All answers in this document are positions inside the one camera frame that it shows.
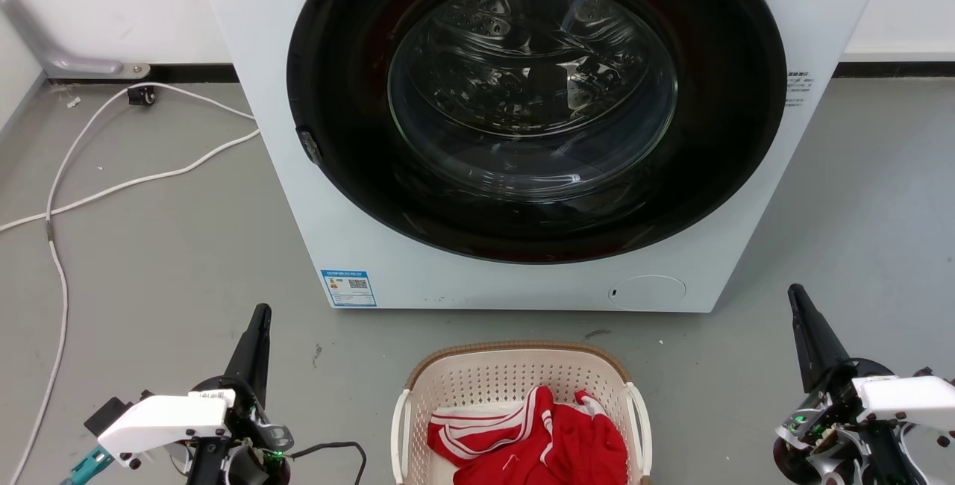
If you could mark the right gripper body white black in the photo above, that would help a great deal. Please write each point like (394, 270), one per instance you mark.
(906, 395)

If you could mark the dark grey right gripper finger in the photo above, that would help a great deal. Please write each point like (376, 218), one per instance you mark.
(886, 459)
(815, 343)

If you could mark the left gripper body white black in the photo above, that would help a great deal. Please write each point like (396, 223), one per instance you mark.
(168, 418)

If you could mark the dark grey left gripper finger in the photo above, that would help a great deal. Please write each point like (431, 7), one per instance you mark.
(209, 462)
(252, 354)

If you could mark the cream plastic laundry basket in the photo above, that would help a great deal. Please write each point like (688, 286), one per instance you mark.
(485, 377)

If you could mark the blue energy label sticker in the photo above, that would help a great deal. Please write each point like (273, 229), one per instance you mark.
(348, 289)

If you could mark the white front-load washing machine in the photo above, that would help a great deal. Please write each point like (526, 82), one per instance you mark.
(298, 246)

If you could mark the round white filter cover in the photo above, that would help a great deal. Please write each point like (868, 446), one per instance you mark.
(647, 293)

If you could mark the small printed text label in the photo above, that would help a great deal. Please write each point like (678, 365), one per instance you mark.
(798, 89)

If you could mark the red white-striped garment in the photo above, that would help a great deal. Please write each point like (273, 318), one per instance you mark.
(574, 448)

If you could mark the round black washer door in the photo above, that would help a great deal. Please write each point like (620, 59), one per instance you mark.
(343, 97)

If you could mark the grey drain pipe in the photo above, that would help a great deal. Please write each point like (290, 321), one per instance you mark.
(74, 65)

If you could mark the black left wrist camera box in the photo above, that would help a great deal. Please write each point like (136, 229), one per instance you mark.
(104, 416)

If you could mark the small black wall plug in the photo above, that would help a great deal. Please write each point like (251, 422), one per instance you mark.
(140, 95)

